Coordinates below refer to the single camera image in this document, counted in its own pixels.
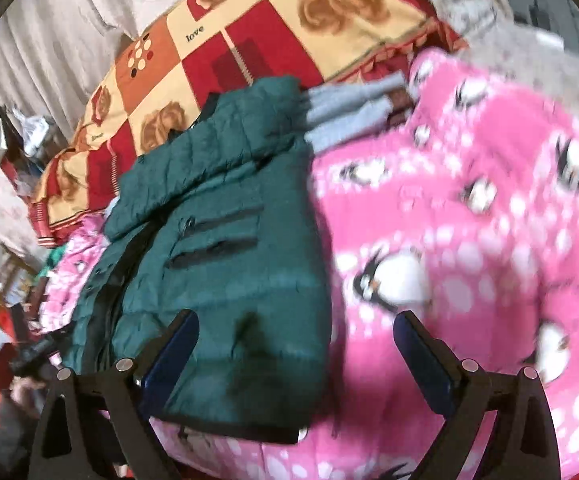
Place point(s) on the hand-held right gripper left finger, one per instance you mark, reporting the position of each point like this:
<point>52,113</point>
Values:
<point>169,355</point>

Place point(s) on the green cloth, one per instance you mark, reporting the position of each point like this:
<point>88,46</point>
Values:
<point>57,260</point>

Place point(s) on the red orange patchwork quilt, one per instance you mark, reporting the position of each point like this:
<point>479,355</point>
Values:
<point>269,25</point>

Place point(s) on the green quilted jacket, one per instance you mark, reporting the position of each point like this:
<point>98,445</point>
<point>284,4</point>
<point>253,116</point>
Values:
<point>229,240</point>

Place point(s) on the pink penguin blanket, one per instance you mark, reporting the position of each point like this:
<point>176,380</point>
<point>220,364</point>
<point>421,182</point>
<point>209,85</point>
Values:
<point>444,240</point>

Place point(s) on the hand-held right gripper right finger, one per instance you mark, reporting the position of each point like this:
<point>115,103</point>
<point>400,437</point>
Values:
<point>422,360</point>

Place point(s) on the folded grey blue clothes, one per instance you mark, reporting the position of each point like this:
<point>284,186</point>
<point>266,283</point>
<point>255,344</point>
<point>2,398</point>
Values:
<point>349,115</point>

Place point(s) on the beige curtain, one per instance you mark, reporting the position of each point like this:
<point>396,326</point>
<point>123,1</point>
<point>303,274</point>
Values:
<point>59,35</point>

